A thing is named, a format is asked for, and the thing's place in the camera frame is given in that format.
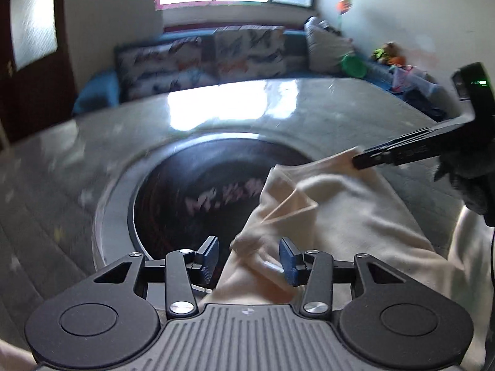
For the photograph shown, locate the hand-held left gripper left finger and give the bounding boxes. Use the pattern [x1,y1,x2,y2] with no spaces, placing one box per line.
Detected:
[93,236,220,317]

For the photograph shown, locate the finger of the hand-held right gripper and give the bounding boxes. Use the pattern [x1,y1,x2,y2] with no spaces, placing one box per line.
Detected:
[353,126,441,170]

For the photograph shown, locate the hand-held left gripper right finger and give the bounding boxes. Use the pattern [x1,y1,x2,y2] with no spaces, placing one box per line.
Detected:
[279,237,407,317]

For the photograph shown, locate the cream cloth garment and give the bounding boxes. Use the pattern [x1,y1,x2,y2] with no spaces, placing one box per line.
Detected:
[201,145,463,312]

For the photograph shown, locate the person's right hand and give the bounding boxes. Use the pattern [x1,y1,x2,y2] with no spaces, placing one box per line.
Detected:
[434,141,495,218]

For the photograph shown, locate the green plastic basin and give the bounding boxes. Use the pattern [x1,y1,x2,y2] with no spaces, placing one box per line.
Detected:
[340,53,368,80]

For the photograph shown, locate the plush toys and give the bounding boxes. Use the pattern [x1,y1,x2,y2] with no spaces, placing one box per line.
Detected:
[371,42,405,67]

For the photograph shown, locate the grey pillow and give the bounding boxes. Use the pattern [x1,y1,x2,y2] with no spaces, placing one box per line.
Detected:
[305,19,355,77]

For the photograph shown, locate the orange pinwheel toy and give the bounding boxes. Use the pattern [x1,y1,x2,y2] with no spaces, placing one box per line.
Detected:
[335,0,355,26]

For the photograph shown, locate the butterfly print cushion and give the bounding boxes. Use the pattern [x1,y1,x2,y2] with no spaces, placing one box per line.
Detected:
[214,26,287,83]
[115,37,218,102]

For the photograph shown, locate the blue sofa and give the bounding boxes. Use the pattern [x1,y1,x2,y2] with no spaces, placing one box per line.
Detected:
[73,27,451,121]

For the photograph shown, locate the dark wooden door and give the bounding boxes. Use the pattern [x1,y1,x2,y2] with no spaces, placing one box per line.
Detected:
[0,0,77,144]

